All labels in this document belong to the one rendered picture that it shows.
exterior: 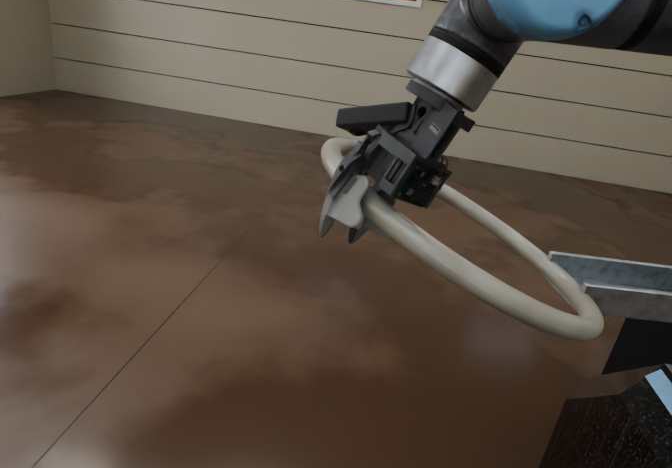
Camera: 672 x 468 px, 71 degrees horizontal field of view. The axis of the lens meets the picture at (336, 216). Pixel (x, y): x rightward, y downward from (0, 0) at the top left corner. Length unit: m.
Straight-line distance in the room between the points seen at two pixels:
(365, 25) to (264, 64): 1.55
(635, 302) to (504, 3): 0.60
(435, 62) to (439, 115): 0.05
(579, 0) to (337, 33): 6.56
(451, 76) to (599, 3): 0.16
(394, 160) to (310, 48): 6.51
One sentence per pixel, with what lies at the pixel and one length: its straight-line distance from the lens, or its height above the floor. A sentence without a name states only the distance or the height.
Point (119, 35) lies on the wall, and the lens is 8.15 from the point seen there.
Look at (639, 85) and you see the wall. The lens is 7.41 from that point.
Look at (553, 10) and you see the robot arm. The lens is 0.40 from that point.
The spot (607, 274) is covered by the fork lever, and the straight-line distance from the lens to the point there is 0.99.
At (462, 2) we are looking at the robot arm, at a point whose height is 1.52.
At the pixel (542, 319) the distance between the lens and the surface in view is 0.58.
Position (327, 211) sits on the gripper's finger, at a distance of 0.55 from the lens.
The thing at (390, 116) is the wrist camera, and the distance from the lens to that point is 0.55.
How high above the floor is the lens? 1.48
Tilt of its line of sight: 22 degrees down
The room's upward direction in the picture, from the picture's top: 8 degrees clockwise
